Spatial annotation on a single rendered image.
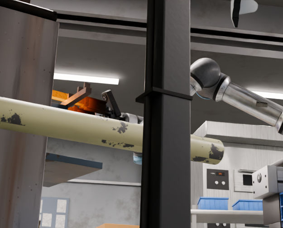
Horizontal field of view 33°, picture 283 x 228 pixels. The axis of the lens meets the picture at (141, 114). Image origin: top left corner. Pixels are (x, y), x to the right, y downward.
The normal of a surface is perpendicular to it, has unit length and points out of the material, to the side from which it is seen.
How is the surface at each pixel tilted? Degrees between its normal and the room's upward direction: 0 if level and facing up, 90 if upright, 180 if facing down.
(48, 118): 96
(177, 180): 90
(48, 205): 90
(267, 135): 90
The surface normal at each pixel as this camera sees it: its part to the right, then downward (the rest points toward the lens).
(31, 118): 0.44, 0.04
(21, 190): 0.47, -0.28
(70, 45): -0.04, 0.94
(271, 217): -0.99, -0.08
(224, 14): 0.15, -0.33
